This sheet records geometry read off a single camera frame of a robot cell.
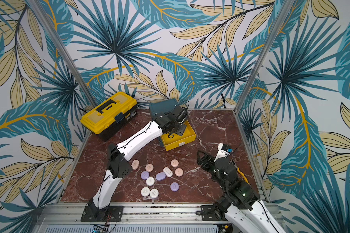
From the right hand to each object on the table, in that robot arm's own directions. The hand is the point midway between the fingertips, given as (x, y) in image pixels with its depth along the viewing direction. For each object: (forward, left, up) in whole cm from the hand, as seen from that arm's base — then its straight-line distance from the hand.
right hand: (201, 154), depth 70 cm
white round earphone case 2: (-11, +29, -21) cm, 38 cm away
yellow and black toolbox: (+32, +53, -6) cm, 62 cm away
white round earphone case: (-5, +27, -21) cm, 35 cm away
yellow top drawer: (+12, +15, -6) cm, 20 cm away
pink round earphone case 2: (+5, +13, -21) cm, 26 cm away
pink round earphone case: (+3, +28, -21) cm, 35 cm away
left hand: (+18, +9, -4) cm, 21 cm away
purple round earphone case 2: (-8, +13, -22) cm, 27 cm away
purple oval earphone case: (-3, +21, -21) cm, 30 cm away
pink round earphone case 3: (-1, +11, -21) cm, 24 cm away
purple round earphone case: (-2, +30, -21) cm, 37 cm away
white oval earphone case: (0, +17, -21) cm, 27 cm away
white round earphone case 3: (-12, +24, -21) cm, 34 cm away
